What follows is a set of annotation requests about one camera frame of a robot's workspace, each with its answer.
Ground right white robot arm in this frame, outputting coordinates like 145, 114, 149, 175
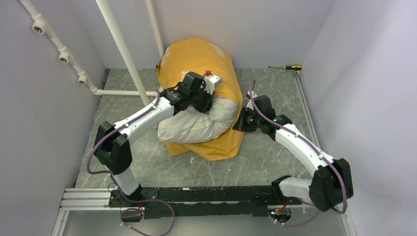
233, 95, 354, 213

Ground yellow and blue pillowcase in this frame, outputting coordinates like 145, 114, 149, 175
157, 38, 244, 161

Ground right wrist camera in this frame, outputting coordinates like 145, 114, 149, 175
246, 91, 260, 110

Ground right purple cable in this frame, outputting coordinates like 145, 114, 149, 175
248, 80, 348, 228

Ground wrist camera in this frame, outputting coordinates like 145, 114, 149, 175
203, 70, 222, 95
246, 91, 260, 110

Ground white pillow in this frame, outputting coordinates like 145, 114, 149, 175
157, 95, 240, 144

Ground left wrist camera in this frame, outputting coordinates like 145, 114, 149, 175
203, 70, 222, 95

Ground white pvc pipe rack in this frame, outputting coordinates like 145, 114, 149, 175
21, 0, 157, 102

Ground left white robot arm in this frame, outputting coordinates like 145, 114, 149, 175
88, 71, 222, 207

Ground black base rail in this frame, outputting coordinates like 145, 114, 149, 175
109, 185, 301, 219

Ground right yellow handled screwdriver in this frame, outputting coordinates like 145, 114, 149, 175
268, 65, 302, 71

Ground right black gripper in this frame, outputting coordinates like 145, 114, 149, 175
233, 107, 263, 133

